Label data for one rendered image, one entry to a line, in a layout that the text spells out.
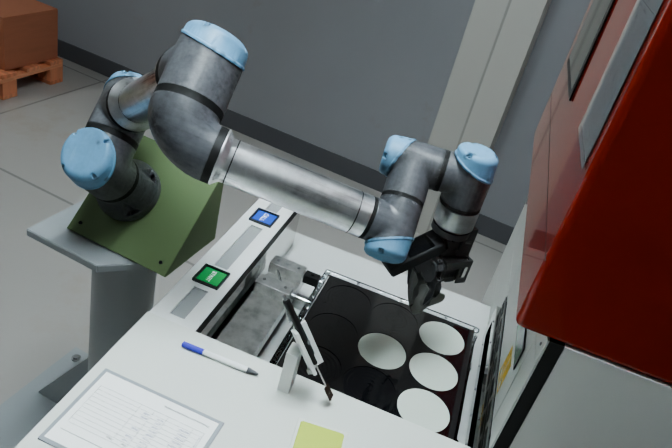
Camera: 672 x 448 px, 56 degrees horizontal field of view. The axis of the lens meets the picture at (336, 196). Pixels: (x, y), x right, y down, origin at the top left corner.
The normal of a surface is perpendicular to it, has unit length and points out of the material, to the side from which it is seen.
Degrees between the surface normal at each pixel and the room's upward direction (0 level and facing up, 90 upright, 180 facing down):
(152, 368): 0
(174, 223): 45
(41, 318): 0
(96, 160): 52
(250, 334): 0
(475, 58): 90
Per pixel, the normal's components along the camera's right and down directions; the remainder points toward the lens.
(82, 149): -0.16, -0.22
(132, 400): 0.22, -0.84
